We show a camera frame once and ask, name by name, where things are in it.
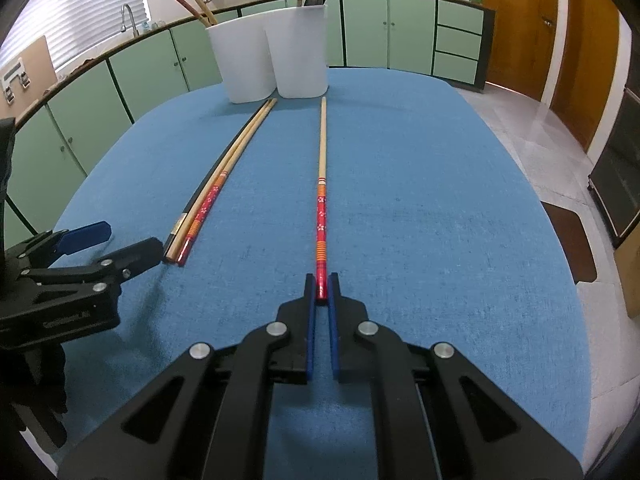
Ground brown cardboard board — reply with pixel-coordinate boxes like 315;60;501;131
0;35;58;121

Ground white window blinds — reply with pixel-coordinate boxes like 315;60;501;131
0;0;151;48

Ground white wall device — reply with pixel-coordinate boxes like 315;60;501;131
0;62;28;106

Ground metal kitchen faucet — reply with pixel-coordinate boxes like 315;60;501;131
121;3;140;38

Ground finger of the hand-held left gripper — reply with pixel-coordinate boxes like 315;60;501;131
22;238;166;297
7;221;113;273

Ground blue table mat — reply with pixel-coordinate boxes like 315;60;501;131
50;67;593;480

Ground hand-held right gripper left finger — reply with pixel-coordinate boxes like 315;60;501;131
57;273;318;480

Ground bundle of wooden chopsticks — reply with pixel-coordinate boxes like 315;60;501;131
164;98;275;263

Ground dark brown stool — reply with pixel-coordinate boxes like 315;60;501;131
541;201;598;285

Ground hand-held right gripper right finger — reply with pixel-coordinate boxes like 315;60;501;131
327;272;586;480

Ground wooden door with handle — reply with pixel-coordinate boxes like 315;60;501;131
481;0;560;103

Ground black glass-front cabinet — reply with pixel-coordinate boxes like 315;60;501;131
587;87;640;248

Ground dark red chopstick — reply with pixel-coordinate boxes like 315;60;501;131
158;0;211;27

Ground green base cabinets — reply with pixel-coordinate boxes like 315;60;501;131
0;0;497;221

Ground white double utensil holder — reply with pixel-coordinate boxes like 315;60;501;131
206;4;329;105

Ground plain wooden door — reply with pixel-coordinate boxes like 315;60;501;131
550;0;621;153

